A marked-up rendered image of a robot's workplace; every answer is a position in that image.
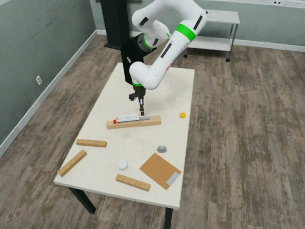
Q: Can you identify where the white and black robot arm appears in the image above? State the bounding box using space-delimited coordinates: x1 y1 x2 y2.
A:
130 0 207 92

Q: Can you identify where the pale grey short cylinder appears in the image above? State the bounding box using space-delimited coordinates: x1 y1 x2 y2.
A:
118 160 128 171

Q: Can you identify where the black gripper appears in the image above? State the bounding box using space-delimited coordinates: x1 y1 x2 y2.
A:
135 90 146 116

